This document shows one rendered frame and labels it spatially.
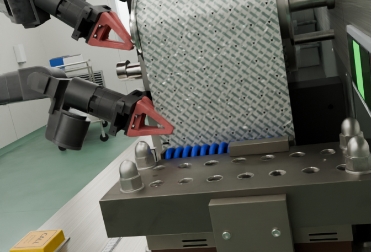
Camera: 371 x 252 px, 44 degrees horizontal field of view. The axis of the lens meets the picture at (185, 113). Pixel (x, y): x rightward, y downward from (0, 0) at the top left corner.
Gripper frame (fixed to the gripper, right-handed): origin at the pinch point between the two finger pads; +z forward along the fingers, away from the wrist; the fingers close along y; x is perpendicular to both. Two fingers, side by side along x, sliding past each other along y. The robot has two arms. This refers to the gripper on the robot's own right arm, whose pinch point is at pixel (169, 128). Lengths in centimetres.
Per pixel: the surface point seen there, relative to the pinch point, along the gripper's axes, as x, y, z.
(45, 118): -251, -515, -267
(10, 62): -171, -468, -311
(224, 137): 2.2, 0.3, 9.8
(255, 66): 15.7, 0.3, 10.7
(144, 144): -1.4, 7.5, -1.9
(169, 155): -3.3, 3.6, 2.0
